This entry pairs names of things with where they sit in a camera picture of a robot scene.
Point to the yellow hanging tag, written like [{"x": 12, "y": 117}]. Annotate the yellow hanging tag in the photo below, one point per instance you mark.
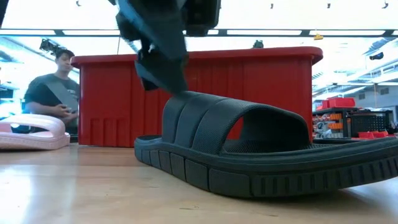
[{"x": 318, "y": 37}]

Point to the dark ceiling-mounted fixture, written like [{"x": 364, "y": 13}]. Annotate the dark ceiling-mounted fixture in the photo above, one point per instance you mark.
[{"x": 377, "y": 56}]

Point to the pale pink rubber slide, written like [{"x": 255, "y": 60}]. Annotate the pale pink rubber slide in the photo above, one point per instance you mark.
[{"x": 37, "y": 140}]

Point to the black device behind bin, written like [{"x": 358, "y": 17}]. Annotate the black device behind bin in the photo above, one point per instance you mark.
[{"x": 258, "y": 44}]

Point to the black ceiling light cluster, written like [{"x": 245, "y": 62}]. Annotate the black ceiling light cluster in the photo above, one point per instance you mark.
[{"x": 46, "y": 45}]

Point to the dark grey rubber slide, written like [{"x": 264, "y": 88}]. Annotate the dark grey rubber slide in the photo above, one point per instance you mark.
[{"x": 217, "y": 174}]

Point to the black storage shelf unit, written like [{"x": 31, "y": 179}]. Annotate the black storage shelf unit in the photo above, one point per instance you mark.
[{"x": 329, "y": 124}]

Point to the person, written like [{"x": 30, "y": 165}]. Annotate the person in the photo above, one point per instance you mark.
[{"x": 43, "y": 90}]

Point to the small red shelf bin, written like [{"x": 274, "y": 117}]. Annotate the small red shelf bin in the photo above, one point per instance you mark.
[{"x": 341, "y": 102}]

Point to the large red plastic bin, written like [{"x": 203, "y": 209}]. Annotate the large red plastic bin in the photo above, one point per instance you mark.
[{"x": 248, "y": 93}]

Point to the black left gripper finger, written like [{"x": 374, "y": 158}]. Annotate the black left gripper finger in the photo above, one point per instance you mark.
[
  {"x": 148, "y": 84},
  {"x": 168, "y": 74}
]

